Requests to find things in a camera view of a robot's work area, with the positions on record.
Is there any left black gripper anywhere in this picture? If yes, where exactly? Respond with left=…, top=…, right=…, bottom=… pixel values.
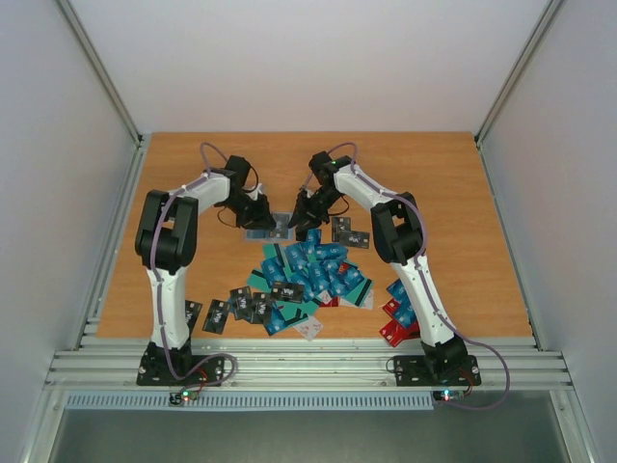
left=223, top=192, right=278, bottom=230

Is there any black vip membership card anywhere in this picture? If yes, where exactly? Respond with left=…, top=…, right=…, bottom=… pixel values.
left=271, top=282, right=305, bottom=304

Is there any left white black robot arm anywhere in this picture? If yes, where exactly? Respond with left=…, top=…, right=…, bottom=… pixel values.
left=135, top=155, right=276, bottom=386

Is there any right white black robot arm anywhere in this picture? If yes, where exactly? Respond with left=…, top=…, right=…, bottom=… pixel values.
left=290, top=151, right=475, bottom=384

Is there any black card top right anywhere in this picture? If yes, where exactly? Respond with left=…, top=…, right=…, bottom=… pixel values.
left=331, top=216, right=351, bottom=242

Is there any black card far right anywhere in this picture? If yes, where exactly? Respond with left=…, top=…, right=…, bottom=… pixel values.
left=339, top=231, right=370, bottom=249

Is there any teal card magnetic stripe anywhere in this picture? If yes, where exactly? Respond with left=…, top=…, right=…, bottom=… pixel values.
left=247, top=269, right=271, bottom=292

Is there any white card with red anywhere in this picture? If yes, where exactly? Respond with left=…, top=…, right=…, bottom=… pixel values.
left=293, top=316, right=324, bottom=340

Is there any blue card right edge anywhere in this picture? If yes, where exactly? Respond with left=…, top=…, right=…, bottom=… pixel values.
left=391, top=299, right=416, bottom=329

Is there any red card front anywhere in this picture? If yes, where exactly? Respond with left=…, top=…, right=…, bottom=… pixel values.
left=380, top=320, right=411, bottom=347

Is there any left small circuit board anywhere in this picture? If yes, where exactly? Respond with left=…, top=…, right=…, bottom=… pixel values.
left=169, top=390, right=200, bottom=406

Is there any small circuit board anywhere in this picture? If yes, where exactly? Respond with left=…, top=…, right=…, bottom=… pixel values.
left=169, top=390, right=200, bottom=406
left=433, top=389, right=468, bottom=402

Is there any right small circuit board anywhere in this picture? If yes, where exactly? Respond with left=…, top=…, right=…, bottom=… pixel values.
left=433, top=389, right=468, bottom=402

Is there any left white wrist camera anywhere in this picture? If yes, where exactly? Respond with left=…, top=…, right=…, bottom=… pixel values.
left=248, top=182, right=264, bottom=201

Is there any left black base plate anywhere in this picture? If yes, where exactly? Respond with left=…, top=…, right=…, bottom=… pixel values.
left=136, top=355, right=225, bottom=387

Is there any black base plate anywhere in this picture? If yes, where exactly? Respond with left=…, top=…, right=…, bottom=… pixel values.
left=136, top=355, right=225, bottom=387
left=392, top=355, right=482, bottom=387

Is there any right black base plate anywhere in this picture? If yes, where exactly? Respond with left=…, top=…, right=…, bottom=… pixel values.
left=392, top=355, right=482, bottom=387

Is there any grey slotted cable duct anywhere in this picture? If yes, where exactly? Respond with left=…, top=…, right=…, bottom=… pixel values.
left=65, top=391, right=434, bottom=412

